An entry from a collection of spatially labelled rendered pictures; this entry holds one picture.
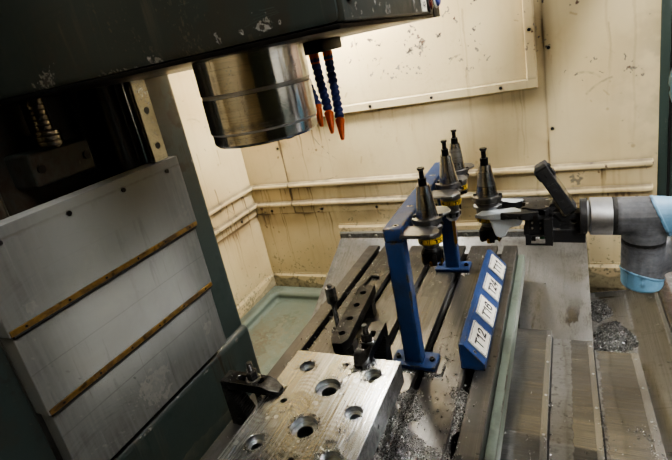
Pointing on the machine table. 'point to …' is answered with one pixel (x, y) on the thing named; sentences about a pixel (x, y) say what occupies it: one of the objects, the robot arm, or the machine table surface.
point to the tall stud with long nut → (332, 301)
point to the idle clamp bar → (342, 343)
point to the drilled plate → (356, 391)
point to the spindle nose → (257, 96)
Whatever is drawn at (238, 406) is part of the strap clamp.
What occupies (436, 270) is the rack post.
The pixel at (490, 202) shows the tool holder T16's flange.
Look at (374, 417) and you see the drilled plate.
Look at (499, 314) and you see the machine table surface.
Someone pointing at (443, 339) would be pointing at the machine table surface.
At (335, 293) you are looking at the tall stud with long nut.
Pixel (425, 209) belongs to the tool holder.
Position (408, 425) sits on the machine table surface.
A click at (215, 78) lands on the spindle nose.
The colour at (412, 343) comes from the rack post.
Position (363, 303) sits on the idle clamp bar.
